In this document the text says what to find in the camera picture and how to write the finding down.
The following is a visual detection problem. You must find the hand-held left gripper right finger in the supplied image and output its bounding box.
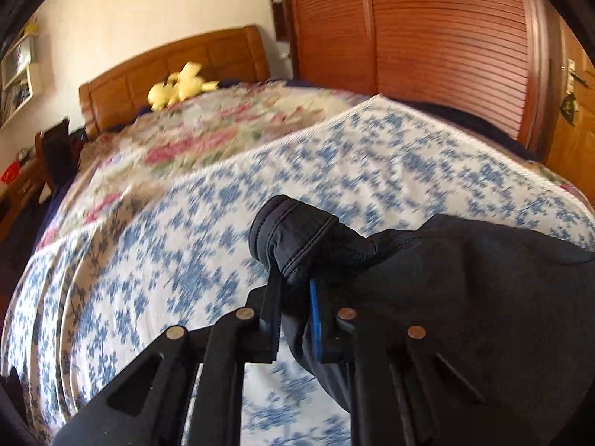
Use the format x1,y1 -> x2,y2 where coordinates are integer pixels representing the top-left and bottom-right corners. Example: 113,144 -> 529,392
309,279 -> 526,446

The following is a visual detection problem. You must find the brass door handle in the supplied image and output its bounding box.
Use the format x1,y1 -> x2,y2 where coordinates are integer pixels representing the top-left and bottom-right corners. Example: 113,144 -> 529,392
562,60 -> 584,89

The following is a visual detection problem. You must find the wooden bed headboard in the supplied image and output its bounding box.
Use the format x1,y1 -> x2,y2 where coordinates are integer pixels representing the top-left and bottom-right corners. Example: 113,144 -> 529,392
78,25 -> 271,135

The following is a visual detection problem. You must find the wooden door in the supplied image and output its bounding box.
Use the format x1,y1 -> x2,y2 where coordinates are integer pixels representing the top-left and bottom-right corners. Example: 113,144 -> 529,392
544,14 -> 595,187

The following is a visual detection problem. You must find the wooden desk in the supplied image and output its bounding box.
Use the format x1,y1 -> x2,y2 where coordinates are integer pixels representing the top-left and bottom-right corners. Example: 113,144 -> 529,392
0,158 -> 47,242

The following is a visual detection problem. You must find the yellow plush toy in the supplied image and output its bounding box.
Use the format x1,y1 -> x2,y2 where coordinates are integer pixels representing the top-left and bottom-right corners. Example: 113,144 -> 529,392
148,62 -> 219,111

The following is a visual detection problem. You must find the wooden bed with floral bedding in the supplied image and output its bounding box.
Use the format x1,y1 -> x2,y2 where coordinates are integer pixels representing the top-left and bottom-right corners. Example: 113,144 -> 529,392
0,95 -> 595,446

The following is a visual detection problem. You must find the hanging door ornament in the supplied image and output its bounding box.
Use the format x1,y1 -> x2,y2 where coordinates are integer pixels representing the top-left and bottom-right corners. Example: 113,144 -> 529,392
560,93 -> 577,125

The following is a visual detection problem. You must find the pink floral quilt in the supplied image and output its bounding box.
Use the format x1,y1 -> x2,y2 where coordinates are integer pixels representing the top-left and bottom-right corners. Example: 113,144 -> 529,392
37,79 -> 373,247

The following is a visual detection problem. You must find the wooden louvred wardrobe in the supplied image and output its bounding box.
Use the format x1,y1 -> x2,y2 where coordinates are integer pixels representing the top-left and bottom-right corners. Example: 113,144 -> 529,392
267,0 -> 559,161

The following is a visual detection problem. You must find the wooden chair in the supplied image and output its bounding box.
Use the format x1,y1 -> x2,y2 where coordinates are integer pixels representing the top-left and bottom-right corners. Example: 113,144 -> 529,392
35,118 -> 87,187

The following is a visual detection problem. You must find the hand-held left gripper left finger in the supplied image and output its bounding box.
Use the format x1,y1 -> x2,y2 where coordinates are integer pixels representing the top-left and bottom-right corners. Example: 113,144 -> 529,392
53,272 -> 284,446

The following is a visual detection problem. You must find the white wall shelf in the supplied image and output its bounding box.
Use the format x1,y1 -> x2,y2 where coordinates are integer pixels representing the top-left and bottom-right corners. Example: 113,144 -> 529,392
0,19 -> 45,126

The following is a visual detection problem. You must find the black jacket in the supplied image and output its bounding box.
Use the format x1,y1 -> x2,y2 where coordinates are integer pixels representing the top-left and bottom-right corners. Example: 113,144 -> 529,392
248,195 -> 595,446

